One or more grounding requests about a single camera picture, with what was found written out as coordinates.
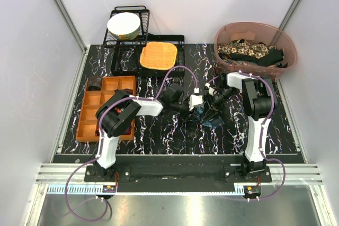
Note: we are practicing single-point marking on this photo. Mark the white ceramic bowl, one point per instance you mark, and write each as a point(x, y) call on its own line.
point(124, 26)

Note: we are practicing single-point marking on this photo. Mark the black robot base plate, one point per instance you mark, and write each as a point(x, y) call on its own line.
point(128, 173)

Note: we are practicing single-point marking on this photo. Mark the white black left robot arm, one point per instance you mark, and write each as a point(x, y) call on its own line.
point(115, 116)

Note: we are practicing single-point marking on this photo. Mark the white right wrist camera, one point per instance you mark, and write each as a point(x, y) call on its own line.
point(209, 89)

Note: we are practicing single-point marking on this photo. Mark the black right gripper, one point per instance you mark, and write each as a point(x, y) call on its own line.
point(215, 105)

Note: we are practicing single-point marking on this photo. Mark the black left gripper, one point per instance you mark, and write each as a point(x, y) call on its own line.
point(187, 110)

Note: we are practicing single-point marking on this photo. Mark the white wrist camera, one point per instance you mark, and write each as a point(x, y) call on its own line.
point(209, 89)
point(195, 101)

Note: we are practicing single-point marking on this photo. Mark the pile of patterned ties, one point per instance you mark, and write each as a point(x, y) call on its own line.
point(241, 52)

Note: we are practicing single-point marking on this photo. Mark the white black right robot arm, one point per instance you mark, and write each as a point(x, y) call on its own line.
point(258, 104)

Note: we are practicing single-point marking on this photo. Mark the dark blue patterned rolled tie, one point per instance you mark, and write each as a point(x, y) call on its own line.
point(94, 83)

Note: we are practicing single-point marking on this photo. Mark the wooden compartment organizer box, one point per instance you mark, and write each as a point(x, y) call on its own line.
point(87, 130)

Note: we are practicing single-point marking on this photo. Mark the blue floral patterned tie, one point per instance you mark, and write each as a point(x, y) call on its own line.
point(209, 118)

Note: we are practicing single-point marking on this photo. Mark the orange woven mat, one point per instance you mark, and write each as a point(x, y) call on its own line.
point(158, 56)

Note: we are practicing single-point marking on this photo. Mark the aluminium frame rail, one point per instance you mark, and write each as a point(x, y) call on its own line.
point(290, 174)

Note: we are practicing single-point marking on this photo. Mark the pink translucent plastic tub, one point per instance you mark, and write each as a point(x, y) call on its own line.
point(254, 33)

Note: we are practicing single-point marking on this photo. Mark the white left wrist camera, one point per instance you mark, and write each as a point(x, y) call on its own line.
point(195, 101)

